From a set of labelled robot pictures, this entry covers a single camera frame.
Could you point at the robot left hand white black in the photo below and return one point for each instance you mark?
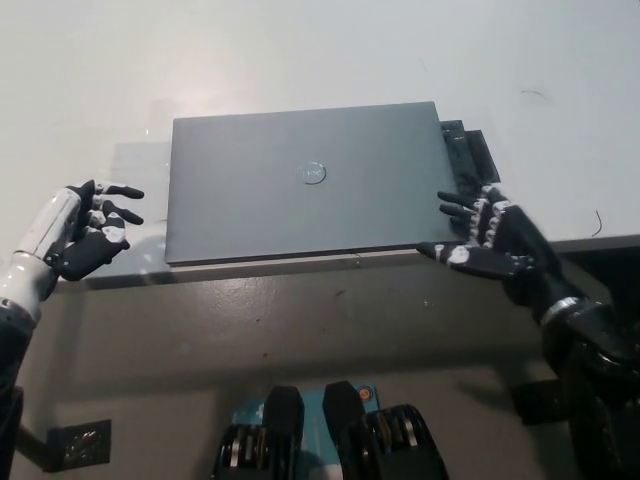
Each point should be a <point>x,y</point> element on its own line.
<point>80,250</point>

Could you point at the robot right hand white black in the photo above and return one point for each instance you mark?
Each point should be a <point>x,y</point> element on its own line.
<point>530,260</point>

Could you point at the dark grey laptop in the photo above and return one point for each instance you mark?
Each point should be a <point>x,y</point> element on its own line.
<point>300,210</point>

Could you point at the black ribbed robot body block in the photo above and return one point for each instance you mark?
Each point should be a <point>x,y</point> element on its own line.
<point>280,425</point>
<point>400,445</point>

